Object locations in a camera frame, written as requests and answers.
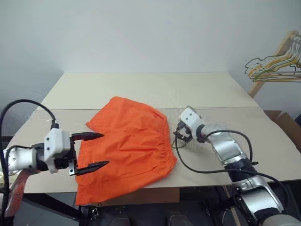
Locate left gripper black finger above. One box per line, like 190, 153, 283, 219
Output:
71, 132, 105, 142
75, 161, 111, 177

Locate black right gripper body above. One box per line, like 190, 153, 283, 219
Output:
175, 119, 195, 143

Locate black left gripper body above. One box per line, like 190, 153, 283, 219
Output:
54, 135, 79, 177

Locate orange shorts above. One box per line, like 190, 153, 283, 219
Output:
75, 96, 177, 206

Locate dark rounded shape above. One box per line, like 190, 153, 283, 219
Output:
167, 211, 190, 226
110, 217, 130, 226

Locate brown cardboard box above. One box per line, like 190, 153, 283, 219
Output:
263, 109, 301, 155

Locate wooden clothes rack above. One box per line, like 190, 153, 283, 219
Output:
248, 30, 301, 98

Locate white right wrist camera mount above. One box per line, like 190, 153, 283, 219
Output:
180, 107, 206, 140

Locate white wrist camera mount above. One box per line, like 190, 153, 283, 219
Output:
43, 128, 71, 174
180, 107, 206, 140

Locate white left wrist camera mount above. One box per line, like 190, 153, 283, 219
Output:
43, 128, 71, 174

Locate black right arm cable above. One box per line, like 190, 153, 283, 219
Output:
173, 130, 293, 214

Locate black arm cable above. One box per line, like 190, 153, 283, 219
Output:
0, 99, 61, 218
173, 130, 293, 214

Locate black table frame bar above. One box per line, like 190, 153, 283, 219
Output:
22, 191, 82, 222

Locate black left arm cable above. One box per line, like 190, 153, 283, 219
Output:
0, 99, 61, 218

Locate red and white frame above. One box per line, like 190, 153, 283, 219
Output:
3, 169, 31, 218

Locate green wire hanger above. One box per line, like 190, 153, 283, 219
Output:
244, 55, 301, 79

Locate yellow wire hanger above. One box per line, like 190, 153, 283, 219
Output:
249, 53, 301, 82

